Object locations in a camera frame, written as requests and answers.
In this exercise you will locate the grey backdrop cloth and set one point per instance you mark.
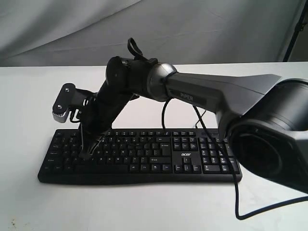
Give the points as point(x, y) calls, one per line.
point(90, 32)

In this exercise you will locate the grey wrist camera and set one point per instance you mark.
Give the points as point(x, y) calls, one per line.
point(69, 100)

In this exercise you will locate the black Acer keyboard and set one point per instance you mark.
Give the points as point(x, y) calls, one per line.
point(140, 156)

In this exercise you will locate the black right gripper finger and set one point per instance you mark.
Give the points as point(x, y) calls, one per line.
point(91, 142)

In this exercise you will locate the black stand pole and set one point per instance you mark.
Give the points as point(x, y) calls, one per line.
point(297, 28)

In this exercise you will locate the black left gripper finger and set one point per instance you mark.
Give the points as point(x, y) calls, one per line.
point(81, 137)

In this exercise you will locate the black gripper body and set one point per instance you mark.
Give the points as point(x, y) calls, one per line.
point(104, 106)

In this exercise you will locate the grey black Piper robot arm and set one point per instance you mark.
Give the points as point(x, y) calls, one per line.
point(264, 117)

